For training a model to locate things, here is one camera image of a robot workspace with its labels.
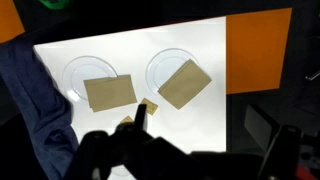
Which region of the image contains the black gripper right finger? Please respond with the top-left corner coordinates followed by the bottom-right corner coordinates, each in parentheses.
top-left (244, 104), bottom-right (304, 180)

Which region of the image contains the clear plastic plate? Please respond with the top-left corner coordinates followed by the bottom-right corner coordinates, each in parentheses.
top-left (145, 48), bottom-right (201, 96)
top-left (62, 55), bottom-right (119, 103)

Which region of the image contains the green bag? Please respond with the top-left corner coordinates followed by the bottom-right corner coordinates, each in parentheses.
top-left (38, 0), bottom-right (71, 9)

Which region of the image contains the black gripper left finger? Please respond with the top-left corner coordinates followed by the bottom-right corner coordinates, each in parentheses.
top-left (66, 103), bottom-right (218, 180)

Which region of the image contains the blue denim cloth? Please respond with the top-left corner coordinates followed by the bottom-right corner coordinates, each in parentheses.
top-left (0, 39), bottom-right (81, 180)

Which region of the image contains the brown paper napkin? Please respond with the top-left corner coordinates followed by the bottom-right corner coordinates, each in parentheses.
top-left (157, 58), bottom-right (213, 111)
top-left (83, 74), bottom-right (138, 113)

